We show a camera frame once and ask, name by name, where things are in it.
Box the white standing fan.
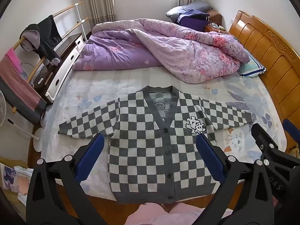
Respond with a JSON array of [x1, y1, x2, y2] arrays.
[[0, 90, 47, 152]]

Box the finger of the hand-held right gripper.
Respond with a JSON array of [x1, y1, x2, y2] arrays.
[[251, 123, 300, 169], [282, 119, 300, 144]]

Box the light blue pillow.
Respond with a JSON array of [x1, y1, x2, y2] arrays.
[[237, 53, 267, 78]]

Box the wooden bed headboard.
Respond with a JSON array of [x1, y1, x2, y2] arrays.
[[228, 10, 300, 143]]

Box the white drawer cabinet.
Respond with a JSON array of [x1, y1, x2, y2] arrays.
[[46, 33, 85, 102]]

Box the wooden nightstand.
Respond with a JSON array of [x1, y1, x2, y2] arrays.
[[205, 9, 227, 33]]

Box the wooden bar clothes rack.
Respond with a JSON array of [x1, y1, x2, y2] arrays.
[[9, 2, 89, 113]]

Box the grey white checkered cardigan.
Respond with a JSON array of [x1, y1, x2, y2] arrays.
[[58, 85, 254, 204]]

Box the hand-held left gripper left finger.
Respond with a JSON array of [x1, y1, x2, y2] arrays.
[[26, 133, 110, 225]]

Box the black electronic box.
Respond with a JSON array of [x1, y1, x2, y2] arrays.
[[33, 71, 53, 87]]

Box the pink striped towel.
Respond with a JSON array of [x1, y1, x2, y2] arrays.
[[0, 48, 47, 125]]

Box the purple floral quilt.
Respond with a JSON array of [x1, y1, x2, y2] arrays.
[[72, 17, 250, 85]]

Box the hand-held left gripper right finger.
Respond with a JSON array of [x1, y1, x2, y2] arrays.
[[196, 133, 276, 225]]

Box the floral printed bed sheet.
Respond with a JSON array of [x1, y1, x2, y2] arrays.
[[41, 66, 287, 201]]

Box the person's pink pants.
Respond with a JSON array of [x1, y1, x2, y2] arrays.
[[124, 203, 232, 225]]

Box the grey pillow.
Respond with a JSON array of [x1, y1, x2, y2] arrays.
[[166, 0, 214, 24]]

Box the dark hooded jacket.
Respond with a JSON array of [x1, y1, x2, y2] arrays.
[[20, 15, 62, 66]]

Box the dark purple cloth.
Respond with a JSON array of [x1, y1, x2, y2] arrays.
[[177, 9, 210, 32]]

